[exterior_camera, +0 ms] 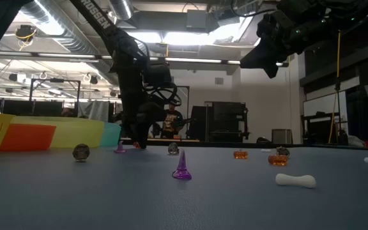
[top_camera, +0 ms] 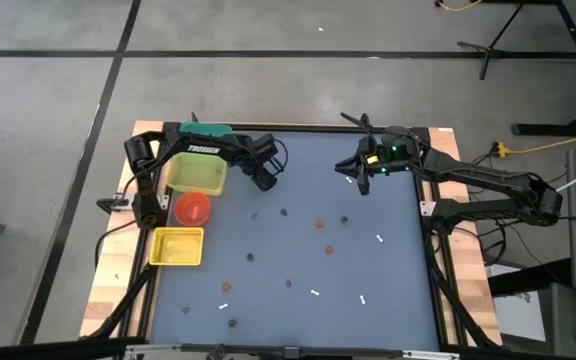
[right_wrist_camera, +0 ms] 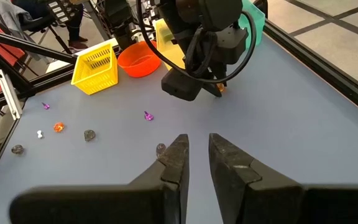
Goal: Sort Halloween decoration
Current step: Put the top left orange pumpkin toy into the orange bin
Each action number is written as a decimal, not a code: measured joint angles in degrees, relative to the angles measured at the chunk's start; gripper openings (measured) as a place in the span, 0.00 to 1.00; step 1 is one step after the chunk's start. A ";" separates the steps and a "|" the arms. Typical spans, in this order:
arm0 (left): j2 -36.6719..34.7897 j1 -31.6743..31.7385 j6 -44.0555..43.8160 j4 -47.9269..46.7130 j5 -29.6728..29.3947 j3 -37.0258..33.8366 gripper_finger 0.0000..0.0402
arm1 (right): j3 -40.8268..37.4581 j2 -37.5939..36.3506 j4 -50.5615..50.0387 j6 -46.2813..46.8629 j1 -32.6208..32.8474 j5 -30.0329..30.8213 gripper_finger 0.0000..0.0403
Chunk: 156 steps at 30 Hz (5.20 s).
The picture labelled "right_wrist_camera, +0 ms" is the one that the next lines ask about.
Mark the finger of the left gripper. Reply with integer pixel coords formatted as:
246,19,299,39
201,81,223,98
212,62,229,87

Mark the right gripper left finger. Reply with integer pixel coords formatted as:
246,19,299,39
9,134,190,224

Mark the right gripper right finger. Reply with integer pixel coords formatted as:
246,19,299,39
209,133,358,224

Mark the black plastic skull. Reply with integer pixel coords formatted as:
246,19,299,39
11,144,25,156
83,129,96,142
155,142,167,159

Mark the teal plastic bin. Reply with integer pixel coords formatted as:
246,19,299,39
237,0,266,50

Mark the blue table mat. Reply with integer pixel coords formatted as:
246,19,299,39
0,34,358,224

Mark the lime green plastic bin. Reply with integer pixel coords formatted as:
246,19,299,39
153,17,186,71

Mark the orange plastic bowl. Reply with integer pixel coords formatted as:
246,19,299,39
117,40,162,78

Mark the yellow mesh basket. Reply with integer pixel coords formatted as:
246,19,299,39
70,42,119,96

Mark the silver aluminium bar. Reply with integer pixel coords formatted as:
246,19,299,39
0,69,24,121

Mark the person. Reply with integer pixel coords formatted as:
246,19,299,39
59,0,89,52

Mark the black labelled control box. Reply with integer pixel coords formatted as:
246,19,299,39
47,0,84,24

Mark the black office chair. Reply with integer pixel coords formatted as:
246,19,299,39
20,12,74,55

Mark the grey jacket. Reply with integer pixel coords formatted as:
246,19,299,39
0,0,40,62

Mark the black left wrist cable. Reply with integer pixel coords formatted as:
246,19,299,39
136,0,257,84

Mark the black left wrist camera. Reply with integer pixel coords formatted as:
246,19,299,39
161,67,204,102

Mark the black table frame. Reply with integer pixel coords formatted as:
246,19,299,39
0,0,358,200

